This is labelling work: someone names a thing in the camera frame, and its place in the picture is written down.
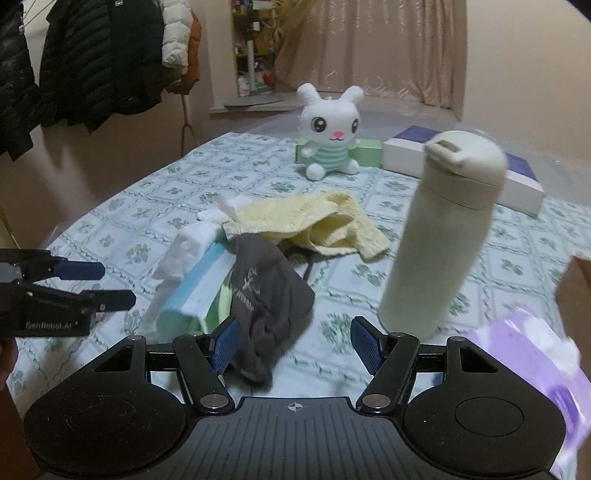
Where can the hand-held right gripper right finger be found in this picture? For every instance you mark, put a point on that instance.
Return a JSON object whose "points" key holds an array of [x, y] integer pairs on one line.
{"points": [[366, 345]]}

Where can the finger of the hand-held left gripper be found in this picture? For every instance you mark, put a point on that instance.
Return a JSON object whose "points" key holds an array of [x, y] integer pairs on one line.
{"points": [[83, 271], [108, 300]]}

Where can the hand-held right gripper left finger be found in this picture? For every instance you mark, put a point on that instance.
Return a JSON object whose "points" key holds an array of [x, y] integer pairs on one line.
{"points": [[224, 345]]}

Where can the light green cloth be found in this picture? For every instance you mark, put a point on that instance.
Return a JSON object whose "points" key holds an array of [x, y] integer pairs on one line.
{"points": [[220, 308]]}

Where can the dark grey cloth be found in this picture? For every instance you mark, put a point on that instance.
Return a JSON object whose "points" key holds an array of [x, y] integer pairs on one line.
{"points": [[268, 300]]}

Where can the white sock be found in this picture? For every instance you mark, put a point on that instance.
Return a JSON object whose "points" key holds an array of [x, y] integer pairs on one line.
{"points": [[221, 210], [187, 251]]}

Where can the floral printed bedsheet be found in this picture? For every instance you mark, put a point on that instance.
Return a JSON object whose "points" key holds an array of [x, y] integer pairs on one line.
{"points": [[138, 194]]}

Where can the cream thermos bottle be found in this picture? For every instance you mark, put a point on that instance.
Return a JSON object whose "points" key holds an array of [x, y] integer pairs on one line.
{"points": [[438, 240]]}

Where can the pale yellow towel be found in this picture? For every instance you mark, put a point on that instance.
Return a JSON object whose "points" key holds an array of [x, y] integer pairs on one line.
{"points": [[318, 217]]}

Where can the purple tissue pack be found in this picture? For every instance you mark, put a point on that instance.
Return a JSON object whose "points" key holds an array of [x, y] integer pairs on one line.
{"points": [[521, 364]]}

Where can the metal coat rack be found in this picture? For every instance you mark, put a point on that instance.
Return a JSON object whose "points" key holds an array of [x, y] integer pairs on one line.
{"points": [[187, 124]]}

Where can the light green box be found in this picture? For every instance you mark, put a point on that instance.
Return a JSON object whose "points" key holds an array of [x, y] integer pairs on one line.
{"points": [[369, 151]]}

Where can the black puffer jacket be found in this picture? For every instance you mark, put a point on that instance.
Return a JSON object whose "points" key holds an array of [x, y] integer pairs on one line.
{"points": [[97, 55], [16, 69]]}

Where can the brown cardboard box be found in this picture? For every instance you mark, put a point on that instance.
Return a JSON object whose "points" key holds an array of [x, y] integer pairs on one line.
{"points": [[575, 295]]}

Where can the white plush rabbit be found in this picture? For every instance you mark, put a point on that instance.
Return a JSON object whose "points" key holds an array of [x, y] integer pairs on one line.
{"points": [[330, 129]]}

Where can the white and purple box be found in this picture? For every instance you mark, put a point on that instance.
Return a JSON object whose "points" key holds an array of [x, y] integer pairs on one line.
{"points": [[517, 182]]}

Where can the grey round stand base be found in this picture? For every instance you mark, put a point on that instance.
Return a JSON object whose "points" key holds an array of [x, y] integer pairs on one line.
{"points": [[254, 101]]}

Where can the orange jacket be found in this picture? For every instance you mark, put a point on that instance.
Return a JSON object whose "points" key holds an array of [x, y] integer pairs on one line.
{"points": [[194, 55]]}

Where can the white puffer jacket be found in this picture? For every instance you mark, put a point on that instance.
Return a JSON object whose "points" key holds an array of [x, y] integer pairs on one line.
{"points": [[175, 32]]}

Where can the cluttered shelf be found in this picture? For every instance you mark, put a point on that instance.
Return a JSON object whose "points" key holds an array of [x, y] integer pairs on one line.
{"points": [[251, 41]]}

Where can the beige patterned curtain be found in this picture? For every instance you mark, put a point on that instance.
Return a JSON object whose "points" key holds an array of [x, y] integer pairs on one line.
{"points": [[378, 46]]}

